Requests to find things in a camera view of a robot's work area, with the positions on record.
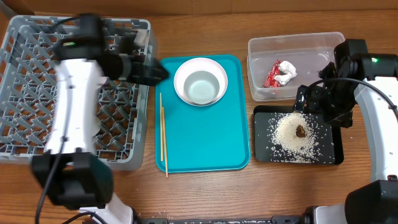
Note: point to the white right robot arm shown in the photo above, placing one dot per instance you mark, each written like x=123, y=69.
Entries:
x=358, y=77

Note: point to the red wrapper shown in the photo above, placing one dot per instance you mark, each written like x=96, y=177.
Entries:
x=270, y=81

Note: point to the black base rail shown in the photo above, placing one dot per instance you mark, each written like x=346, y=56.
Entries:
x=217, y=220

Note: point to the crumpled white tissue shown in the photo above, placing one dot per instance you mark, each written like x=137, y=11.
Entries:
x=287, y=72

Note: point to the teal plastic tray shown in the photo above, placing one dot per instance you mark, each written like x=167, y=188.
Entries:
x=203, y=138

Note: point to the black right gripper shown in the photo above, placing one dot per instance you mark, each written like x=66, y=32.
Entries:
x=311, y=97

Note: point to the large white pink plate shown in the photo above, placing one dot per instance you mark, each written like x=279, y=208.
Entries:
x=200, y=64

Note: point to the brown food chunk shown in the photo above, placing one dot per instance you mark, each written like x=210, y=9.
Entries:
x=300, y=131

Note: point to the wooden chopstick left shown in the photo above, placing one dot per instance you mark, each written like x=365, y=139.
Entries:
x=161, y=128

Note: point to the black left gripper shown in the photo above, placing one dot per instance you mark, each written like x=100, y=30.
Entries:
x=135, y=75

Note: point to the black food waste tray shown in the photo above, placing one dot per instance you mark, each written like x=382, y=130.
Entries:
x=259, y=132

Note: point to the wooden chopstick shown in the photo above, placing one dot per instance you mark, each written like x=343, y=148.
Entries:
x=161, y=128
x=165, y=144

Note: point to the grey dishwasher rack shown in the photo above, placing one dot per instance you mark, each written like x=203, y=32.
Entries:
x=29, y=92

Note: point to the pile of rice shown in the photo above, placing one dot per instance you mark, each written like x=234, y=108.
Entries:
x=282, y=145

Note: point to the grey bowl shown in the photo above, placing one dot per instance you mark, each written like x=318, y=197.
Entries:
x=201, y=88

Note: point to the wooden chopstick right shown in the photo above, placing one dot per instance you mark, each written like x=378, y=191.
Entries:
x=165, y=144

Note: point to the clear plastic bin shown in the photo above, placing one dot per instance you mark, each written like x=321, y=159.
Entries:
x=308, y=53

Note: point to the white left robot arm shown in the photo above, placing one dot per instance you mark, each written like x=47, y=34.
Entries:
x=69, y=171

